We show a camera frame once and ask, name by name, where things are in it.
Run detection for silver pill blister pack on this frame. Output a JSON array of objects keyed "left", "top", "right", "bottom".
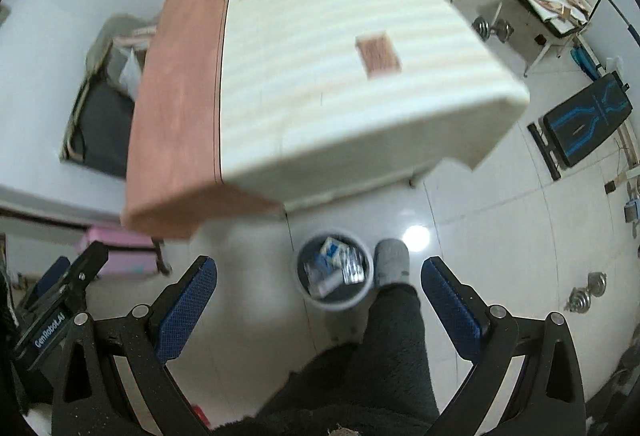
[{"left": 342, "top": 248, "right": 366, "bottom": 286}]

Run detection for cream medicine box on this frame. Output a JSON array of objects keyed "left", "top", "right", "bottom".
[{"left": 308, "top": 269, "right": 344, "bottom": 300}]

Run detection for white box with colour stripes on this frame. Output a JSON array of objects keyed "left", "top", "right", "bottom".
[{"left": 320, "top": 237, "right": 350, "bottom": 268}]

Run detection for white round trash bin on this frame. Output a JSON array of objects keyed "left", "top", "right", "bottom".
[{"left": 291, "top": 230, "right": 374, "bottom": 312}]

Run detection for pink suitcase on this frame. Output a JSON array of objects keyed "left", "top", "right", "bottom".
[{"left": 76, "top": 226, "right": 171, "bottom": 277}]

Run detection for grey right slipper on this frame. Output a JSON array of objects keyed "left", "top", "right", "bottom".
[{"left": 374, "top": 239, "right": 410, "bottom": 288}]

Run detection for person's black trouser legs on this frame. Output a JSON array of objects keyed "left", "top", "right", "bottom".
[{"left": 213, "top": 283, "right": 439, "bottom": 435}]

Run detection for metal dumbbell near feet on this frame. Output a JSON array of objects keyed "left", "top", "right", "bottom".
[{"left": 565, "top": 271, "right": 608, "bottom": 315}]

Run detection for pink terracotta towel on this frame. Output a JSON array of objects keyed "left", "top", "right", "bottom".
[{"left": 120, "top": 0, "right": 280, "bottom": 239}]

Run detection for dark folding cot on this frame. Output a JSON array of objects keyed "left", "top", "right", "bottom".
[{"left": 61, "top": 14, "right": 156, "bottom": 179}]

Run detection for striped cream tablecloth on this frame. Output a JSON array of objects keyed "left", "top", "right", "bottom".
[{"left": 220, "top": 0, "right": 529, "bottom": 210}]

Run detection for brown leather patch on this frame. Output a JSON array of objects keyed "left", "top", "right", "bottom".
[{"left": 355, "top": 33, "right": 401, "bottom": 78}]

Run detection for metal dumbbell by chair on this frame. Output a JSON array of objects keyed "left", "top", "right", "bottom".
[{"left": 472, "top": 16, "right": 514, "bottom": 44}]

